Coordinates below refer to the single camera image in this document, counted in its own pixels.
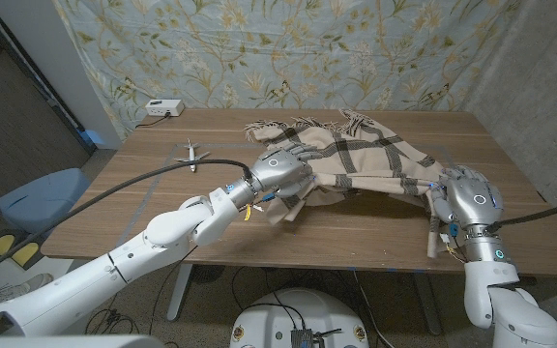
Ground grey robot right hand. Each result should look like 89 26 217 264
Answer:
427 164 506 228

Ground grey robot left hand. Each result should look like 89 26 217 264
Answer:
249 143 323 198

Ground beige plaid fringed scarf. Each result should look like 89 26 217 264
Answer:
244 108 448 260

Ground white toy plane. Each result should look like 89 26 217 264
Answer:
174 138 211 173

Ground grey table leg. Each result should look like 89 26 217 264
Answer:
413 273 443 336

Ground floral printed backdrop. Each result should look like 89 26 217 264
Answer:
53 0 521 141

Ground grey tape strip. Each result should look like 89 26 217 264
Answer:
113 143 183 247

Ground white power strip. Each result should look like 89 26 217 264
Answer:
144 99 186 118

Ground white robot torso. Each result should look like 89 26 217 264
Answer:
229 287 370 348

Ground white table leg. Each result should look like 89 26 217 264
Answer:
166 263 195 321

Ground small black torso device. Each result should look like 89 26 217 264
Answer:
290 328 342 348

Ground blue padded stool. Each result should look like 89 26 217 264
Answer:
0 167 91 238

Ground grey sneaker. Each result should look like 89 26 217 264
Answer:
0 273 55 302

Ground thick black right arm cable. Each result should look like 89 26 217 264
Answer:
484 196 557 234

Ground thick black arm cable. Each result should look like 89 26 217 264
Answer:
0 158 255 285
484 196 557 234

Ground black torso cable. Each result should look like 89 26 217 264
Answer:
244 302 308 331

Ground black power strip cord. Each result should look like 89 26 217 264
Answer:
135 113 171 130

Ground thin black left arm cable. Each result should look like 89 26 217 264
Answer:
148 245 200 337

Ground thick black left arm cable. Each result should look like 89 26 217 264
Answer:
0 158 255 285

